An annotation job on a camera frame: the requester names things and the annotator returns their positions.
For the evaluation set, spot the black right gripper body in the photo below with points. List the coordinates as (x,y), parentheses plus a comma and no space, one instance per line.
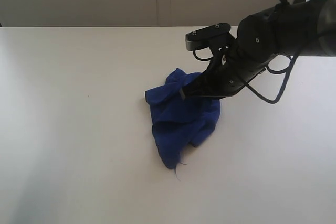
(254,47)

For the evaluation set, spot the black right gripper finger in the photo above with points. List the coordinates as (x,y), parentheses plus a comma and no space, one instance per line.
(209,85)

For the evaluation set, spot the blue towel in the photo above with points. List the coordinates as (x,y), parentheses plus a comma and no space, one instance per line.
(179,122)

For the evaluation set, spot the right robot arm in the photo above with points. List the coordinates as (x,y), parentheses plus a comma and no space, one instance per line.
(292,30)

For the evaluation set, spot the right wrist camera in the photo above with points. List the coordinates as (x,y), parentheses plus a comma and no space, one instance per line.
(216,36)

